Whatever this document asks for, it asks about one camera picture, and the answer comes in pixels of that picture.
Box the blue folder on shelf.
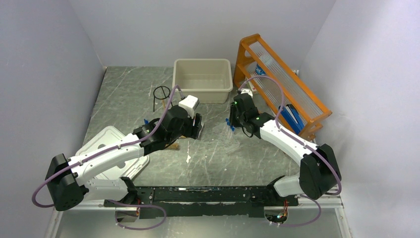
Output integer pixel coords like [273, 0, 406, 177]
[281, 104, 304, 134]

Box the black metal tripod stand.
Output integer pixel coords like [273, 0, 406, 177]
[153, 85, 171, 112]

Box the blue white cup on shelf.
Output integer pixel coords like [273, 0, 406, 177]
[255, 64, 266, 75]

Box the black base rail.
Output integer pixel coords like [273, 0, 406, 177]
[104, 186, 298, 219]

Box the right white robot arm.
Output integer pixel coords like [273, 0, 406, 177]
[229, 93, 341, 205]

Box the brown test tube brush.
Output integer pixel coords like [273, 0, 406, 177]
[166, 143, 180, 150]

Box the orange wooden shelf rack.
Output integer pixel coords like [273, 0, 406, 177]
[233, 34, 332, 140]

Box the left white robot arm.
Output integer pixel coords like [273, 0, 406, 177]
[46, 105, 202, 211]

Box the clear test tube rack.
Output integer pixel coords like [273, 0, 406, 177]
[212, 122, 240, 154]

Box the white box on shelf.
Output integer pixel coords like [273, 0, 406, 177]
[247, 81, 258, 94]

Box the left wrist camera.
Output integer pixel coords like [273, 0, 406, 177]
[178, 95, 200, 118]

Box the beige plastic bin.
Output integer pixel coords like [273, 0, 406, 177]
[172, 59, 233, 104]

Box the white bin lid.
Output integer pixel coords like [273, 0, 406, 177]
[69, 126, 150, 185]

